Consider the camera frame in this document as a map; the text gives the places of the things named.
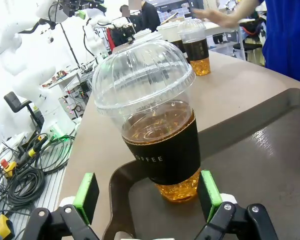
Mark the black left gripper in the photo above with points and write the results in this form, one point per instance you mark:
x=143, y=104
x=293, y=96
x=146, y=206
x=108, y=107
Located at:
x=70, y=6

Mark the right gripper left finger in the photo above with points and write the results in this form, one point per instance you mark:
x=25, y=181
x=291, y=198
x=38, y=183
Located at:
x=86, y=197

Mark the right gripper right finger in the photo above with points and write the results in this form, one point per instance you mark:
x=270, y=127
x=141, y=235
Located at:
x=210, y=195

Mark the iced coffee cup dome lid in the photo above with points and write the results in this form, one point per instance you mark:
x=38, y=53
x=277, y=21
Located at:
x=197, y=50
x=165, y=160

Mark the person's right forearm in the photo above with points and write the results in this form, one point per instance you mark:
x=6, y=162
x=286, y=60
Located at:
x=247, y=10

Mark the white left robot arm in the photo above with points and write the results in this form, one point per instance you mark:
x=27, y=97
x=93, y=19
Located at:
x=27, y=75

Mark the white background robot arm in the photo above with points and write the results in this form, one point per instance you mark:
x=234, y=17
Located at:
x=95, y=42

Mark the dark grey plastic tray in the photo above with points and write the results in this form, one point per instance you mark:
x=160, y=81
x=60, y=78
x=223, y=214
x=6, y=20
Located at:
x=252, y=175

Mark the person's right hand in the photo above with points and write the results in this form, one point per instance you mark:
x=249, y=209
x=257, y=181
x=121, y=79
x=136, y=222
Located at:
x=215, y=17

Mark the bystander in black top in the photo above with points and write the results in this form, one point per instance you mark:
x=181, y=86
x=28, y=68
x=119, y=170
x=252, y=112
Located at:
x=122, y=27

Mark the black tripod pole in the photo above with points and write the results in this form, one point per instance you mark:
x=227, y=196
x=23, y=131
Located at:
x=71, y=47

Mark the bystander in black jacket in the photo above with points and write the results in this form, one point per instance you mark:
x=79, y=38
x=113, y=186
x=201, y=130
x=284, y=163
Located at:
x=150, y=17

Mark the white paper cup black sleeve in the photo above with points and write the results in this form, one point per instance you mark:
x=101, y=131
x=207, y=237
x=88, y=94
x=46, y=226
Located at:
x=168, y=31

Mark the yellow emergency stop box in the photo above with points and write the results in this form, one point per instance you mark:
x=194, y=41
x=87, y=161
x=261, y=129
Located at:
x=1, y=226
x=8, y=168

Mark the electronics control box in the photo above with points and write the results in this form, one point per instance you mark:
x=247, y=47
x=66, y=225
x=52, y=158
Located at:
x=75, y=100

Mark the black office chair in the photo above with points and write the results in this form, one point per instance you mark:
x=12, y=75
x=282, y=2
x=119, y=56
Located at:
x=15, y=102

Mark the white background table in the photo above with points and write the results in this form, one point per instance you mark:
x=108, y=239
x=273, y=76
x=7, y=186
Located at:
x=225, y=32

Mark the black stool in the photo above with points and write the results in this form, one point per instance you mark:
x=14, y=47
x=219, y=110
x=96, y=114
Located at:
x=247, y=48

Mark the person in blue shirt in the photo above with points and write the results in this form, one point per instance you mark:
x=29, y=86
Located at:
x=287, y=37

